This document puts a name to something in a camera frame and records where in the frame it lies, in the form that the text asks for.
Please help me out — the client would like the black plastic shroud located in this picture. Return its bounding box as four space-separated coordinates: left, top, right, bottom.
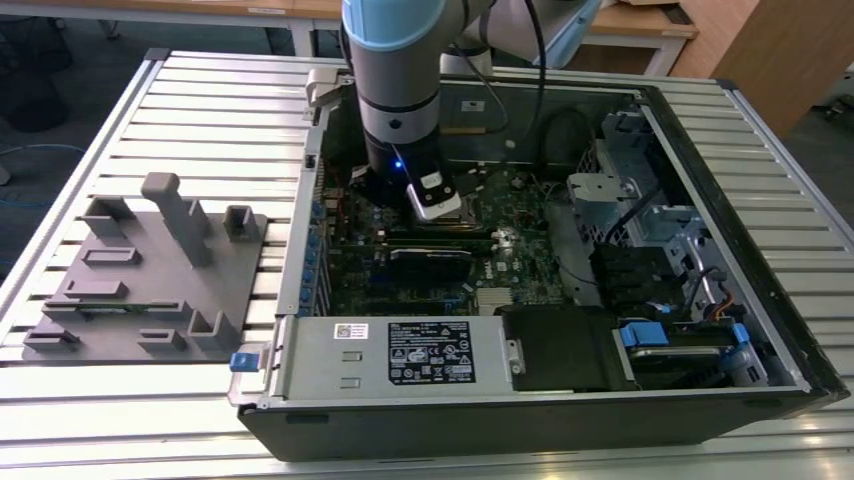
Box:
497 305 643 394

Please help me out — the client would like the silver power supply unit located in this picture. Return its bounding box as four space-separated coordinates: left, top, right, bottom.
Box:
263 315 516 401

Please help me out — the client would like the black RAM slot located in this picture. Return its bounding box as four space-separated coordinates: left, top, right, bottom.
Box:
384 227 499 240
384 237 499 250

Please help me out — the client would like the black fan housing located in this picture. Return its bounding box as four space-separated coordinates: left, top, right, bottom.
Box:
589 243 686 312

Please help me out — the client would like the wooden cabinet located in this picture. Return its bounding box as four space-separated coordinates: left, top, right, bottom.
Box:
666 0 854 134

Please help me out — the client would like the grey parts rack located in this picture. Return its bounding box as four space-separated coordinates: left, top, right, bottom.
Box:
21 172 269 362

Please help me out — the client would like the pale blue teach pendant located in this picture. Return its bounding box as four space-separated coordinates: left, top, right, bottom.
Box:
532 0 603 67

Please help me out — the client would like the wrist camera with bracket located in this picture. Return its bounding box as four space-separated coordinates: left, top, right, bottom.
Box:
404 172 463 220

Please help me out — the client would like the black office chair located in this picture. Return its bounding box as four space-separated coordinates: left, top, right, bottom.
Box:
0 14 76 134

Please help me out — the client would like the black graphics card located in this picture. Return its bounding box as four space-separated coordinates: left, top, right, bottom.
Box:
387 246 477 297

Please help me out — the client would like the CPU socket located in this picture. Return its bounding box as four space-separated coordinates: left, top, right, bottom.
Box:
459 192 488 231

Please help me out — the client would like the green RAM stick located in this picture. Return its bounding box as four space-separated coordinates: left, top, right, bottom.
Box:
77 304 153 318

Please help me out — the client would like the black PC case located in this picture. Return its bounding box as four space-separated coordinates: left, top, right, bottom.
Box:
225 67 852 464

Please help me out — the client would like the wooden desk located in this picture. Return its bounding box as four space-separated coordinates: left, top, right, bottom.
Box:
292 0 700 77
0 0 315 57

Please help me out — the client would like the silver metal disk bay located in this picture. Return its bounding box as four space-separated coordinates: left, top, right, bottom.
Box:
576 110 659 176
564 172 663 247

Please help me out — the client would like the coloured wire bundle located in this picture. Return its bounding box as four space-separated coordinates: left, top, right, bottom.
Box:
706 293 739 322

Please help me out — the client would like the silver chipset heatsink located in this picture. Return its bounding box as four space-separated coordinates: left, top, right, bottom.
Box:
475 286 520 308

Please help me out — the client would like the office chair base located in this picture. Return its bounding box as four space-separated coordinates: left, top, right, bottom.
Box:
810 69 854 121

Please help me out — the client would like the green motherboard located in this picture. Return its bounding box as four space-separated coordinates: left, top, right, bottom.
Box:
313 162 583 319

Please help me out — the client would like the hard disk in blue carrier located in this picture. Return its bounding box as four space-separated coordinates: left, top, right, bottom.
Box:
614 322 728 392

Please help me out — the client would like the blue disk carrier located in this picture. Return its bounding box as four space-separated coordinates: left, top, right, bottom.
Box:
722 323 766 388

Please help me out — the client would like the silver metal bracket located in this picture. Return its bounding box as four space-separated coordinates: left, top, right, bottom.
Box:
632 203 723 321

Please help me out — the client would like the grey case latch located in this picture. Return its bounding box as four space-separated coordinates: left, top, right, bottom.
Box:
303 68 343 109

